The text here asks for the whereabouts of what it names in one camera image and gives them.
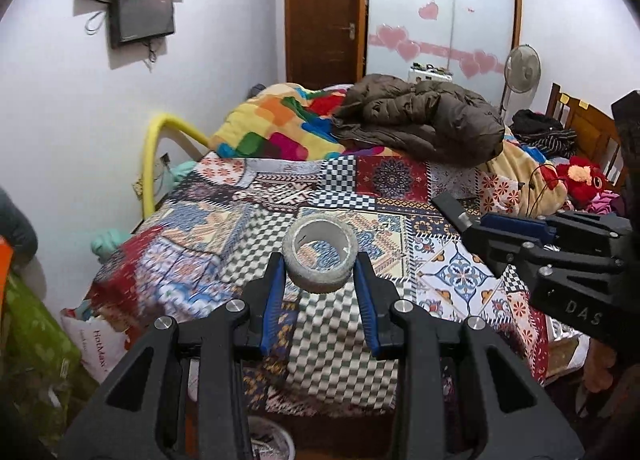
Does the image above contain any brown puffer jacket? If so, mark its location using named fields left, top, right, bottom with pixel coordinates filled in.
left=331, top=74, right=505, bottom=164

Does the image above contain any grey tape roll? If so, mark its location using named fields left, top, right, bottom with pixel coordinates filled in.
left=281, top=214, right=359, bottom=293

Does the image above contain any white printed box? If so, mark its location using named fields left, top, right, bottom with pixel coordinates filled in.
left=547, top=315, right=591, bottom=381

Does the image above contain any yellow padded bed rail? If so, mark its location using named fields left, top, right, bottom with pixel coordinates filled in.
left=141, top=113, right=210, bottom=221

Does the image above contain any grey cloth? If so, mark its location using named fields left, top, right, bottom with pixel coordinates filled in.
left=0, top=187, right=38, bottom=271

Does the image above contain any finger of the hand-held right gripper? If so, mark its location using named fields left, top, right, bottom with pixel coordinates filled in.
left=462, top=223, right=626, bottom=274
left=480, top=210, right=633, bottom=256

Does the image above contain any brown wooden door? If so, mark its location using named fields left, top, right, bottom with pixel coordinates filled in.
left=284, top=0, right=370, bottom=91

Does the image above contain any red plush toy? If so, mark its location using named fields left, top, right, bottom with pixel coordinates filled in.
left=555, top=155, right=613, bottom=208

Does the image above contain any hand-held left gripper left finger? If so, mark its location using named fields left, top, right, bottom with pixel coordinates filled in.
left=60, top=251, right=288, bottom=460

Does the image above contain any black rectangular object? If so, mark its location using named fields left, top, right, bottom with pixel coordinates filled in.
left=431, top=193, right=473, bottom=236

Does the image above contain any orange object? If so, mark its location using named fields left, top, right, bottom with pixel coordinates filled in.
left=0, top=235, right=13, bottom=291

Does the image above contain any patchwork bed cover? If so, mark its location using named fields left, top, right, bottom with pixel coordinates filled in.
left=85, top=150, right=571, bottom=416

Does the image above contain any green patterned bag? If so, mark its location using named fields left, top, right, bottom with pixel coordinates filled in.
left=0, top=270, right=101, bottom=441

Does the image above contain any colourful block pattern blanket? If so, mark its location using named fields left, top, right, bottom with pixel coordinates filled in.
left=207, top=83, right=351, bottom=161

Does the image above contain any wooden headboard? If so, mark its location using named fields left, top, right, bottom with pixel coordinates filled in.
left=546, top=83, right=628, bottom=193

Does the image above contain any pink clothing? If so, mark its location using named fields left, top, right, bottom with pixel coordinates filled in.
left=592, top=190, right=626, bottom=216

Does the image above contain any white waste bin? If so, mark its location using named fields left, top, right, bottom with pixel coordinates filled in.
left=247, top=415, right=296, bottom=460

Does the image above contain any white plastic bag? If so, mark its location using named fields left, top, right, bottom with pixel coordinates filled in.
left=60, top=307, right=131, bottom=383

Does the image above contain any person's right hand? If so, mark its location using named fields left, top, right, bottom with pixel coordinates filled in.
left=584, top=340, right=619, bottom=393

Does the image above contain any beige blanket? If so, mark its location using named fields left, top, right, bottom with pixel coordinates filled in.
left=477, top=137, right=568, bottom=218

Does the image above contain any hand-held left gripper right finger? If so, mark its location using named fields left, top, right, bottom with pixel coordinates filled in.
left=354, top=251, right=586, bottom=460

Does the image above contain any pile of dark clothes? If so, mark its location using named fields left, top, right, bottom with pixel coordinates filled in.
left=511, top=109, right=578, bottom=157

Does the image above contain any standing fan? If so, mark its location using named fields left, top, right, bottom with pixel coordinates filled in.
left=501, top=44, right=542, bottom=114

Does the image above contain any teal cloth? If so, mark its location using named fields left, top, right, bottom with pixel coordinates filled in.
left=165, top=160, right=196, bottom=181
left=90, top=227, right=133, bottom=258

